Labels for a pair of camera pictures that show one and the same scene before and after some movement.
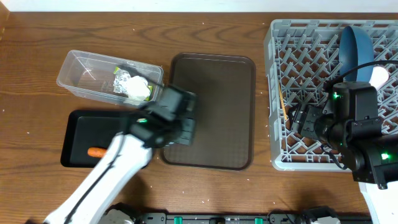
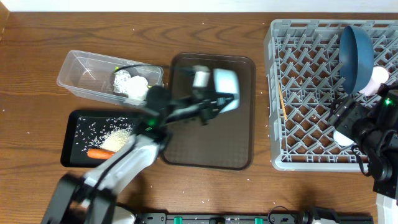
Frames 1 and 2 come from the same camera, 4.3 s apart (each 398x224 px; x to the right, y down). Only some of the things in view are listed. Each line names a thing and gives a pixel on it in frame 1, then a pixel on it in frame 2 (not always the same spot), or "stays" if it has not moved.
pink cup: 379,76 stays
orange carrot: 96,152 stays
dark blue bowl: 356,48 stays
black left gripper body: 144,79 → 207,107
